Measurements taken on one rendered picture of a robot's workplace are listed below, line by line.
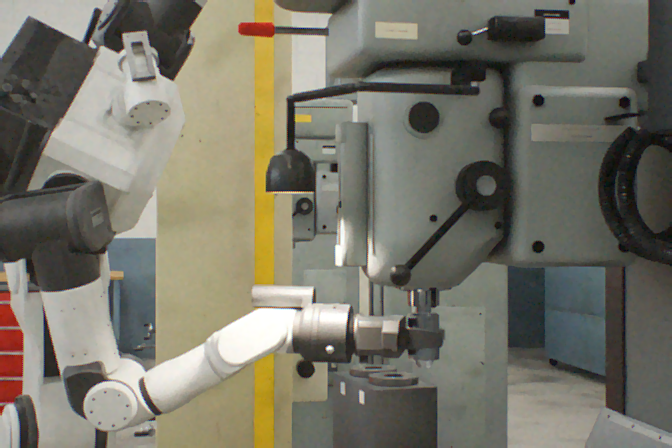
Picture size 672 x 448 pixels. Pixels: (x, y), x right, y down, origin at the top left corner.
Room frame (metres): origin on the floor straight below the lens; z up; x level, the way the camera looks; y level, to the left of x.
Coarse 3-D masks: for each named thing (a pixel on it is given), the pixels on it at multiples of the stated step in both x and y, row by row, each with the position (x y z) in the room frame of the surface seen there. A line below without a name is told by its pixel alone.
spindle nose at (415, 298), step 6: (408, 294) 1.52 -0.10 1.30; (414, 294) 1.51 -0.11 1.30; (420, 294) 1.51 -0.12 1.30; (426, 294) 1.51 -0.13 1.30; (438, 294) 1.52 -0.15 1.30; (408, 300) 1.52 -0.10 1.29; (414, 300) 1.51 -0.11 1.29; (420, 300) 1.51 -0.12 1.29; (426, 300) 1.51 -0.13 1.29; (438, 300) 1.52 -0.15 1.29; (414, 306) 1.51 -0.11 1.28; (420, 306) 1.51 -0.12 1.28; (426, 306) 1.51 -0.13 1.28
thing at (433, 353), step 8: (408, 320) 1.53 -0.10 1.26; (416, 320) 1.51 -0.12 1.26; (432, 320) 1.51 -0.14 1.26; (416, 328) 1.51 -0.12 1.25; (424, 328) 1.51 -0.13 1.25; (432, 328) 1.51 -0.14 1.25; (408, 352) 1.53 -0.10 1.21; (416, 352) 1.51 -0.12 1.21; (424, 352) 1.51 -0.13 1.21; (432, 352) 1.51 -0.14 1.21; (424, 360) 1.51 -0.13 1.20
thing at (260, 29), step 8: (240, 24) 1.57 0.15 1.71; (248, 24) 1.57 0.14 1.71; (256, 24) 1.57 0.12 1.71; (264, 24) 1.57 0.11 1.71; (272, 24) 1.57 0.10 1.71; (240, 32) 1.57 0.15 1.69; (248, 32) 1.57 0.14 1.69; (256, 32) 1.57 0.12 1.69; (264, 32) 1.57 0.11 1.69; (272, 32) 1.57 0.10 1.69; (280, 32) 1.58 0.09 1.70; (288, 32) 1.58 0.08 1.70; (296, 32) 1.59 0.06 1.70; (304, 32) 1.59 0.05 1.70; (312, 32) 1.59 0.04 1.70; (320, 32) 1.59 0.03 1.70; (328, 32) 1.60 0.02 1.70
